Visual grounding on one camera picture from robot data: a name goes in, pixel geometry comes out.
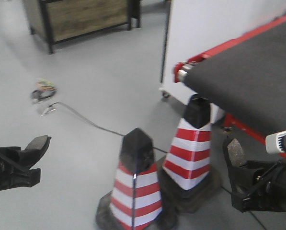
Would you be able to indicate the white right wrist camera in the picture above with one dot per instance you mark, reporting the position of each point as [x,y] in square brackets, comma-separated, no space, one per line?
[276,143]

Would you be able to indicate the red conveyor frame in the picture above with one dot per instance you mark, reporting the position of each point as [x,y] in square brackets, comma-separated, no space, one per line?
[182,69]

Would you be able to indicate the striped traffic cone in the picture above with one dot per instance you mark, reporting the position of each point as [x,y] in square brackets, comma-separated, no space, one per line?
[186,176]
[136,201]

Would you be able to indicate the white panel cart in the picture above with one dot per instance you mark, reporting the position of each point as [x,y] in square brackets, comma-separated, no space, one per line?
[196,26]

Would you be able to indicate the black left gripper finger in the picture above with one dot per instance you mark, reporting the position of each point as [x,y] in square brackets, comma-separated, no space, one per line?
[29,178]
[28,158]

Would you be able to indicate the wooden cabinet black frame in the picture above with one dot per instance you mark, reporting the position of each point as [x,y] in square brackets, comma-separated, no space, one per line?
[57,21]

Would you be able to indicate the black conveyor belt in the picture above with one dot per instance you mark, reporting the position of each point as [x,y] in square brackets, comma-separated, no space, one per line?
[248,81]

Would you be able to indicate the striped traffic cone right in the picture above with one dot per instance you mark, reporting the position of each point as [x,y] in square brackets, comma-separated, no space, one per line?
[186,176]

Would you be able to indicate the brake pad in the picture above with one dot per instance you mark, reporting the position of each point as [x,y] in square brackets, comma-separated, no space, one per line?
[235,158]
[39,144]

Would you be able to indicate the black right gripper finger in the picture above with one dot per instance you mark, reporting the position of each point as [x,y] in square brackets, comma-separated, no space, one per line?
[244,176]
[257,200]

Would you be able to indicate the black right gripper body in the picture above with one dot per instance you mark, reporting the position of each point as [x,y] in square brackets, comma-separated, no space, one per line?
[273,190]

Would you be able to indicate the striped traffic cone left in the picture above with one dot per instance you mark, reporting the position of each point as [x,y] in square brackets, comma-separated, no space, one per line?
[136,201]

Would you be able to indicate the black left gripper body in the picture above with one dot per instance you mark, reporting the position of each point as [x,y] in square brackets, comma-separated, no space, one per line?
[8,157]

